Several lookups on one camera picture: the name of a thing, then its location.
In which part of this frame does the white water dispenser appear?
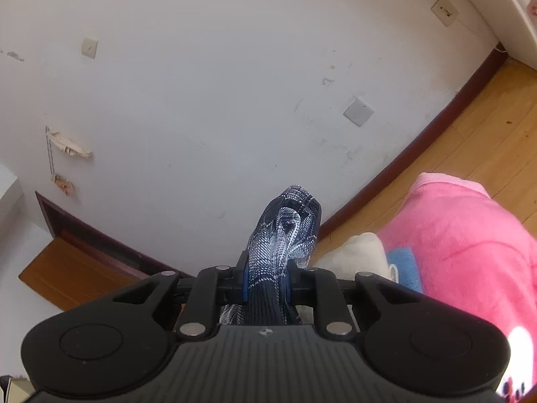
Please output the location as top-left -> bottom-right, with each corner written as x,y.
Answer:
458,0 -> 537,70

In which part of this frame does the folded blue clothing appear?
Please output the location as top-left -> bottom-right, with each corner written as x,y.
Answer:
385,248 -> 425,295

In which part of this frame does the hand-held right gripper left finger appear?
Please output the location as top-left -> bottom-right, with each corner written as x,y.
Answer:
110,250 -> 251,337

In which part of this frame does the black white plaid shirt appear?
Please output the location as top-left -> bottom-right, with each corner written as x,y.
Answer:
219,184 -> 325,327

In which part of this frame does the folded beige clothing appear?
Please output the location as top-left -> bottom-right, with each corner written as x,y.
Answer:
312,232 -> 398,283

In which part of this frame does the white wall socket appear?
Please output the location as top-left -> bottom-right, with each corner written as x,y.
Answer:
431,0 -> 459,27
81,35 -> 100,58

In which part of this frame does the grey blank wall plate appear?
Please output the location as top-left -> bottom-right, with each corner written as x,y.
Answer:
343,96 -> 375,127

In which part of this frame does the wooden door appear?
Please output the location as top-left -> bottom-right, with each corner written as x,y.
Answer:
17,191 -> 191,312

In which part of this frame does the torn paper scrap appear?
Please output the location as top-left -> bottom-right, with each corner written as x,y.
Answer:
45,126 -> 94,160

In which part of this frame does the pink floral blanket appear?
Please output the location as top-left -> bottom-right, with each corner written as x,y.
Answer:
373,171 -> 537,400

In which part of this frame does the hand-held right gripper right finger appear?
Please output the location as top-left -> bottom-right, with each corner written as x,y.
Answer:
280,258 -> 424,337

